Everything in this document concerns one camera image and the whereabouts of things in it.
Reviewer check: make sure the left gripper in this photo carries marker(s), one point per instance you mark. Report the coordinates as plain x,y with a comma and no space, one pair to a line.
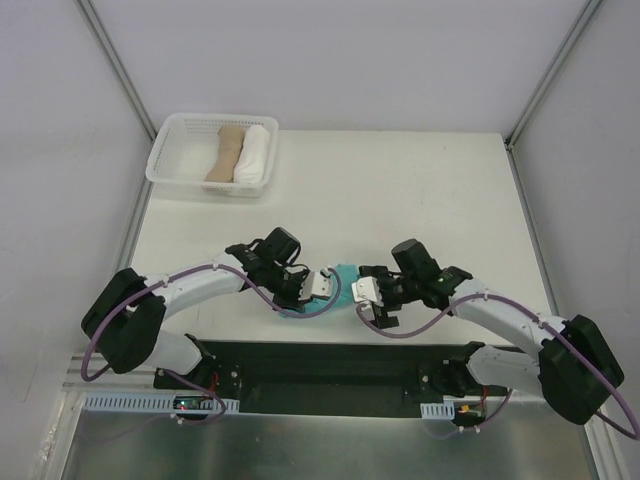
293,293

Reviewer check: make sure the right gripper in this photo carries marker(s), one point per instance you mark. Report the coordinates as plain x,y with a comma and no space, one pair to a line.
382,310

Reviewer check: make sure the teal t-shirt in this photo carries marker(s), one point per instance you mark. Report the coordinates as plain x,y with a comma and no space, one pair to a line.
348,273

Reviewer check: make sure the white plastic basket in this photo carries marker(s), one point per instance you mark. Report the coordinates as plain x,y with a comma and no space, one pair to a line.
186,149

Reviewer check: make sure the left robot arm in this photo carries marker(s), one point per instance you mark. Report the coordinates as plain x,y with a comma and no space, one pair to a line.
125,323

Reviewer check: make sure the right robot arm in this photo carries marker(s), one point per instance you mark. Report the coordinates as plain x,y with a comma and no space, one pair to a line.
568,363

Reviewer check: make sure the white rolled t-shirt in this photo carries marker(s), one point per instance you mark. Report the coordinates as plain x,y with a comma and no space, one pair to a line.
252,162

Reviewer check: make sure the beige rolled t-shirt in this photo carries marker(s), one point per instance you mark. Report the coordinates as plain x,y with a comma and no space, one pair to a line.
231,140

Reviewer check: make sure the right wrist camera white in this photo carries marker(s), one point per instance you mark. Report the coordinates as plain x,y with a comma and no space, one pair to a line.
366,290

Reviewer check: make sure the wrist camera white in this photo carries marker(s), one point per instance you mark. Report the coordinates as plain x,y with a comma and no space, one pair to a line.
366,290
322,285

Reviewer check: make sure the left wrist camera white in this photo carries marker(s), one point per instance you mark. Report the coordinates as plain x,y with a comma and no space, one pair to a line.
322,285

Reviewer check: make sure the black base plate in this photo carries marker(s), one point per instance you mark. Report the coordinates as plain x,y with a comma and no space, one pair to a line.
360,380

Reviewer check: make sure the right white cable duct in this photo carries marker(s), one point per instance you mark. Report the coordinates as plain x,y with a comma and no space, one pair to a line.
438,411

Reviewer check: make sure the white cable duct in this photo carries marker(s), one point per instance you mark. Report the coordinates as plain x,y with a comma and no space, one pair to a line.
150,403
438,411

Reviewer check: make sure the left white cable duct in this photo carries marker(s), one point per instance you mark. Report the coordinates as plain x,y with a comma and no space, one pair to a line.
150,403

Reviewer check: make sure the right aluminium frame post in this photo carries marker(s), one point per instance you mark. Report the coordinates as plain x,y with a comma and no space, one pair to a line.
585,17

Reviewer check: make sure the aluminium frame post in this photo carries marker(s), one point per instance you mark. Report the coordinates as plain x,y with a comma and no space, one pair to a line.
96,26
585,17

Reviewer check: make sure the left aluminium frame post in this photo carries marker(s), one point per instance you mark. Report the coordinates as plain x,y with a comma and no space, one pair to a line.
96,26

